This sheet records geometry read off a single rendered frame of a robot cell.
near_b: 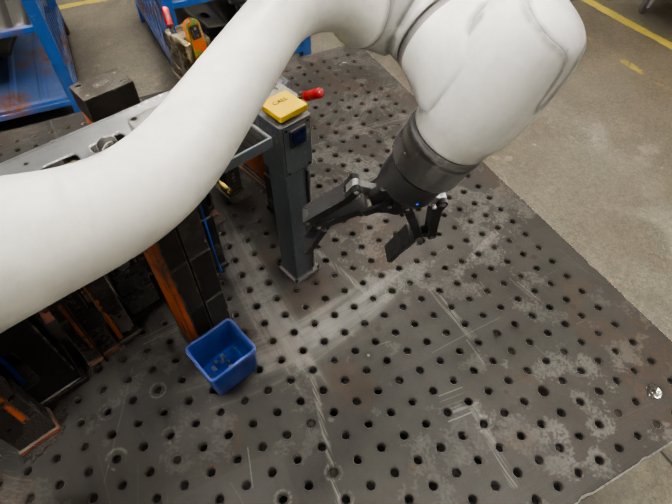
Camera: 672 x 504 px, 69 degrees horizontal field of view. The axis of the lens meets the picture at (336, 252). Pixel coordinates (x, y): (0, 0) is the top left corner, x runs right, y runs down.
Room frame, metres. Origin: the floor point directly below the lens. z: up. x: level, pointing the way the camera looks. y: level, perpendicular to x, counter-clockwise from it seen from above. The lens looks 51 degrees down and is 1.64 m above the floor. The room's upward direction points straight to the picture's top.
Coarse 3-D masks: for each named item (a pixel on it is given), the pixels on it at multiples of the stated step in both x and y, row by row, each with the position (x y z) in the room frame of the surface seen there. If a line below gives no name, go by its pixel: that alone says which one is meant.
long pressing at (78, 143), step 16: (288, 80) 1.06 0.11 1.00; (160, 96) 0.99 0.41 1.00; (128, 112) 0.93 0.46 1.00; (80, 128) 0.88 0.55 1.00; (96, 128) 0.87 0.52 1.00; (112, 128) 0.87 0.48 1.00; (128, 128) 0.87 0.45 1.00; (48, 144) 0.82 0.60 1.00; (64, 144) 0.82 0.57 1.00; (80, 144) 0.82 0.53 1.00; (96, 144) 0.82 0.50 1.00; (16, 160) 0.77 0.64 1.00; (32, 160) 0.77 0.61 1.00; (48, 160) 0.77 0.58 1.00
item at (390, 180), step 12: (384, 168) 0.44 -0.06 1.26; (396, 168) 0.42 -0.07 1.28; (372, 180) 0.44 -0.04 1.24; (384, 180) 0.43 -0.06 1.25; (396, 180) 0.41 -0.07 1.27; (372, 192) 0.43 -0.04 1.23; (384, 192) 0.43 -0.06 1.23; (396, 192) 0.41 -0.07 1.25; (408, 192) 0.40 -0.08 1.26; (420, 192) 0.40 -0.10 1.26; (372, 204) 0.43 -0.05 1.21; (396, 204) 0.44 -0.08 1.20; (408, 204) 0.40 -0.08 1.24; (420, 204) 0.40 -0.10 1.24
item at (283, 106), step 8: (272, 96) 0.74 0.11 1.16; (280, 96) 0.74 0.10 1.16; (288, 96) 0.74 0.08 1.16; (264, 104) 0.72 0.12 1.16; (272, 104) 0.72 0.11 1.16; (280, 104) 0.72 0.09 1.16; (288, 104) 0.72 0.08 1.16; (296, 104) 0.72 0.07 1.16; (304, 104) 0.72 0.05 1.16; (272, 112) 0.70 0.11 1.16; (280, 112) 0.70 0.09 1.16; (288, 112) 0.70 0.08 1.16; (296, 112) 0.70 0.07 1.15; (280, 120) 0.68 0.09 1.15
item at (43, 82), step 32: (0, 0) 2.64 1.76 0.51; (32, 0) 2.25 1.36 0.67; (0, 32) 2.18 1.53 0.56; (32, 32) 2.23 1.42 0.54; (64, 32) 2.97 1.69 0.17; (0, 64) 2.61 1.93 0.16; (32, 64) 2.61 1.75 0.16; (64, 64) 2.26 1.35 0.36; (0, 96) 2.29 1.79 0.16; (32, 96) 2.29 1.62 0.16; (64, 96) 2.24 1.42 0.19
